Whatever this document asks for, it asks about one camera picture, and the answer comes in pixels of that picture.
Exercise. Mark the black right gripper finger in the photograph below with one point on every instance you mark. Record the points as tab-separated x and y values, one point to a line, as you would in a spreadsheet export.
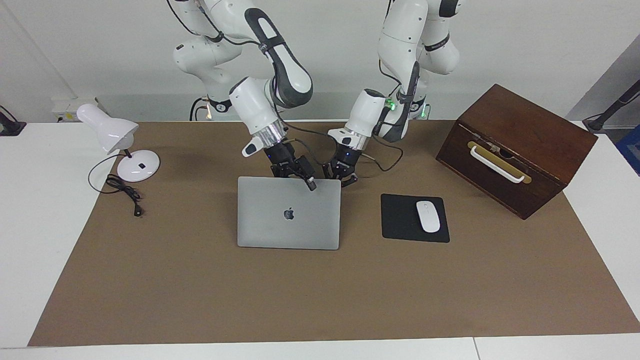
307	172
282	171

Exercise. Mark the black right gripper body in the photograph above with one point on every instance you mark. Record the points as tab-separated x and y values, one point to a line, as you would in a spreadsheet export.
281	157

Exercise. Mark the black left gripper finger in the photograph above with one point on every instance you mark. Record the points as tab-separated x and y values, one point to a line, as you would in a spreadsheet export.
332	171
349	179

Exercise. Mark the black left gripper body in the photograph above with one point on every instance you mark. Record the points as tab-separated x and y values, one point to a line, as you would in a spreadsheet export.
347	157

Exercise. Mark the silver laptop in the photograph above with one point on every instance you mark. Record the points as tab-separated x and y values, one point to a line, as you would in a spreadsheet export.
270	225

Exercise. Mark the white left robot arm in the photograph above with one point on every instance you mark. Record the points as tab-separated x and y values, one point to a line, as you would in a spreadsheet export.
367	112

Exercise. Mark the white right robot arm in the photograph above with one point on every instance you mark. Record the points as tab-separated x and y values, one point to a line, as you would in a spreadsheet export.
252	105

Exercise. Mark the black mouse pad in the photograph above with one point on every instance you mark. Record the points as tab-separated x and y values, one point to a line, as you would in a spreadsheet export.
397	220

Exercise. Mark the white computer mouse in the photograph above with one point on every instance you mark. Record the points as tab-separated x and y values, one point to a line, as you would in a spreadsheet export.
428	217

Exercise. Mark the brown table mat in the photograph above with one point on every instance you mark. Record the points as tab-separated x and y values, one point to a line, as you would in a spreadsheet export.
300	300

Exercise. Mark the white desk lamp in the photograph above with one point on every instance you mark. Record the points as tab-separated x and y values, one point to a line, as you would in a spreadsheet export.
107	127

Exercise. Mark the dark brown wooden box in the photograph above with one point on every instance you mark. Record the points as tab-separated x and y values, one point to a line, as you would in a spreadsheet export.
525	125

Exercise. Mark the black tripod stand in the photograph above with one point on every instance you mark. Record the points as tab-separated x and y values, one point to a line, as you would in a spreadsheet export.
597	122

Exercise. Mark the black stand base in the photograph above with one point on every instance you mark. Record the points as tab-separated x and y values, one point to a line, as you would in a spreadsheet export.
10	129

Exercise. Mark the blue crate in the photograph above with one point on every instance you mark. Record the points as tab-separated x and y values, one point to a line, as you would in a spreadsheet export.
631	150

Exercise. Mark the white wall socket strip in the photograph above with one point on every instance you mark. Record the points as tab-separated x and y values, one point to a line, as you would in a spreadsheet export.
65	107

